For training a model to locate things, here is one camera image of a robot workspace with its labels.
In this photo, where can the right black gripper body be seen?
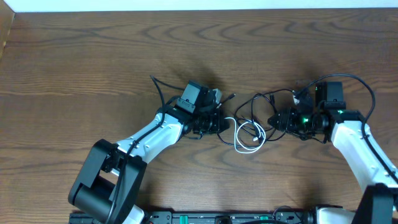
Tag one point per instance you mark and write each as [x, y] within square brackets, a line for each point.
[301, 125]

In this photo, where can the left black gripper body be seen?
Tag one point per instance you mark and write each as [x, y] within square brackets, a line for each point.
[222, 125]

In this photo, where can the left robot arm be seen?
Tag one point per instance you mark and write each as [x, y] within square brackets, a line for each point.
[108, 183]

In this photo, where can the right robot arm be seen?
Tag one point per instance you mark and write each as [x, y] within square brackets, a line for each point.
[347, 130]

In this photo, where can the cardboard side panel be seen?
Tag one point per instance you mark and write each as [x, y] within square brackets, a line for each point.
[6, 17]

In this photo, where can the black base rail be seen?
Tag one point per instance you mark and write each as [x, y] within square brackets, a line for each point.
[217, 217]

